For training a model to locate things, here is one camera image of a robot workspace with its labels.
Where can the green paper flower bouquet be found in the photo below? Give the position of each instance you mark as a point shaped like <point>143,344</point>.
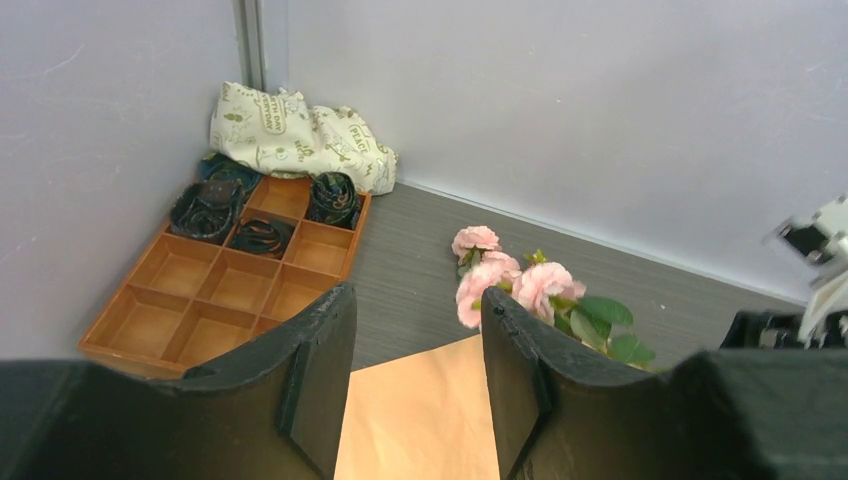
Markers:
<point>548,291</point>

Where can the green orange wrapping paper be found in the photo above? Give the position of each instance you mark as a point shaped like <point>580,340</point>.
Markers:
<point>421,417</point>

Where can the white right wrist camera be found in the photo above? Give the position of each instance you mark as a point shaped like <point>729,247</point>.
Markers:
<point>819,240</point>

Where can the orange wooden compartment tray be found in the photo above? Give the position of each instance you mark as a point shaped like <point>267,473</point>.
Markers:
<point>186,301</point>

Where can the cream printed cloth bag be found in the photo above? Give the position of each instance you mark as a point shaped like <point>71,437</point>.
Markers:
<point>280,135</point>

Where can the dark rolled sock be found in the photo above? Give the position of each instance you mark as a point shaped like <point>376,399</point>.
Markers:
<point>207,211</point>
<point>263,237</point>
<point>334,201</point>
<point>219,167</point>

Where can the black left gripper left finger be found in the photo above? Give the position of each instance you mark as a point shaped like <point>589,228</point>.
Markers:
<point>271,408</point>

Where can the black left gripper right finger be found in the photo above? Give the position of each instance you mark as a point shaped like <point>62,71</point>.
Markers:
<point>561,410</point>

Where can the dark rolled sock middle left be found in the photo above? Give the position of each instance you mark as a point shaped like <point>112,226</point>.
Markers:
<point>207,211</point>

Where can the dark rolled sock top right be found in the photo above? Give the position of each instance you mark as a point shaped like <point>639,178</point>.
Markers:
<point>334,201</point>

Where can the dark rolled sock middle centre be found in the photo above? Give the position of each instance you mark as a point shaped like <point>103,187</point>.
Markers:
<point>263,237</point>

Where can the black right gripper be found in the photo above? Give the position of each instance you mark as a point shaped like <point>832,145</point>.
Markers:
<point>777,330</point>

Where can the dark rolled sock top left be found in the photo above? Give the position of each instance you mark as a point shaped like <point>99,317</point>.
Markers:
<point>219,167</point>

